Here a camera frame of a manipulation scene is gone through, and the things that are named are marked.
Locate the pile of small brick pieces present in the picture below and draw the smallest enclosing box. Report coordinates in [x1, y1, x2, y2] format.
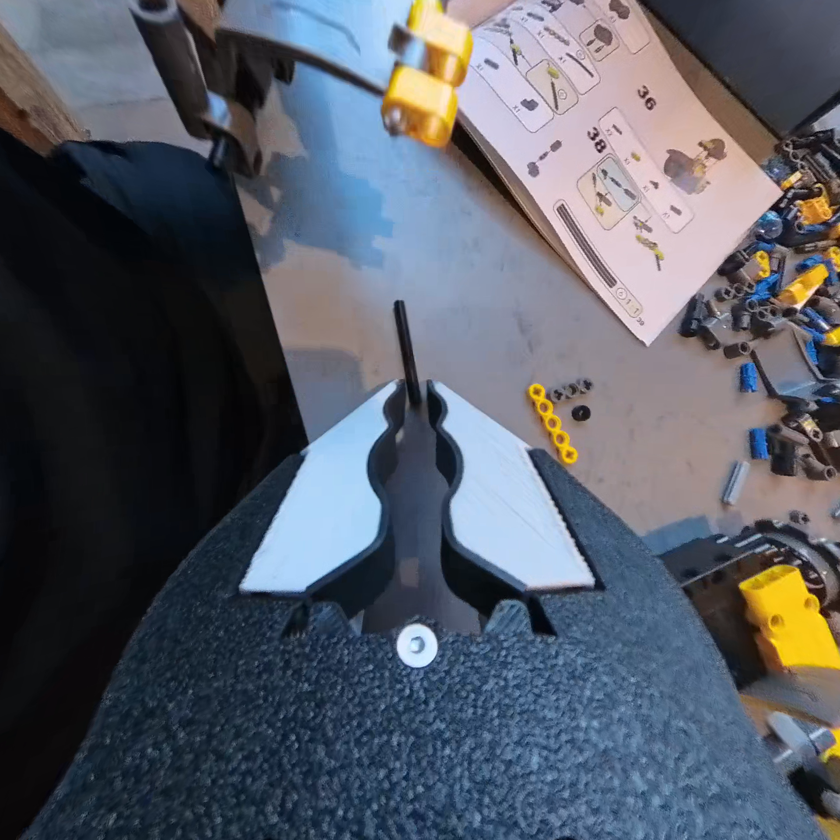
[679, 128, 840, 483]

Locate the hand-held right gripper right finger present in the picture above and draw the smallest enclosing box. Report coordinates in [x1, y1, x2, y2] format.
[427, 379, 597, 593]

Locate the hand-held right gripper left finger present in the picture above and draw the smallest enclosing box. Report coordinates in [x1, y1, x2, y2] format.
[238, 379, 406, 598]

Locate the wooden stool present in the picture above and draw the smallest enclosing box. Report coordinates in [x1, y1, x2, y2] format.
[0, 23, 86, 155]

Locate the grey curved panel piece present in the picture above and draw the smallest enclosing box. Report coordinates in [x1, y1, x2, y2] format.
[751, 325, 840, 403]

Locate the short black axle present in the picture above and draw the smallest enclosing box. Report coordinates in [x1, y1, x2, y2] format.
[392, 299, 423, 406]

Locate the instruction booklet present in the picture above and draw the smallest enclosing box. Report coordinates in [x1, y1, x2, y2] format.
[453, 0, 785, 347]

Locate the person's dark clothed body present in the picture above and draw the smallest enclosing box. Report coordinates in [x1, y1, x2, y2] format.
[0, 128, 309, 840]

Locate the grey yellow brick assembly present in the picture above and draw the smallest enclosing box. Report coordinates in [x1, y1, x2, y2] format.
[128, 0, 475, 178]

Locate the yellow five-hole beam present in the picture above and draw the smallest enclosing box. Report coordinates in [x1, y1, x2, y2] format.
[527, 384, 580, 466]

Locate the black yellow vehicle model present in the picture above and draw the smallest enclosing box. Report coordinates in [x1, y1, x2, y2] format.
[659, 518, 840, 795]

